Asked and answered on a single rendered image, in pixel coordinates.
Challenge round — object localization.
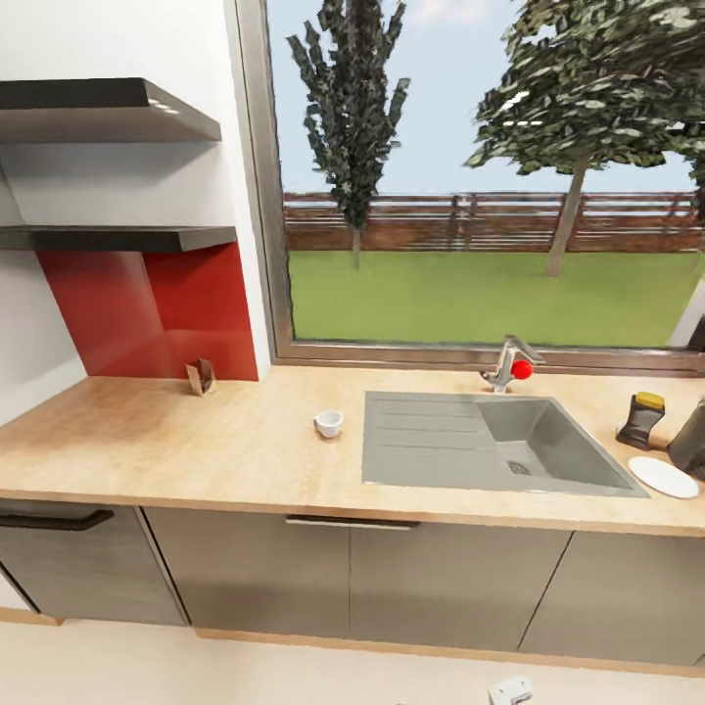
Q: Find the bottle of coffee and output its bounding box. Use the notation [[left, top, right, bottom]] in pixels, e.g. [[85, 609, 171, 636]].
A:
[[615, 392, 666, 450]]

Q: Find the saucer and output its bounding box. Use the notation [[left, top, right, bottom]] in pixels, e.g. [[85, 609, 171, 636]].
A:
[[630, 457, 698, 498]]

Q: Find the coffee cup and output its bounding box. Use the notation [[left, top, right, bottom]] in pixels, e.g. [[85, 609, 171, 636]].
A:
[[312, 410, 342, 438]]

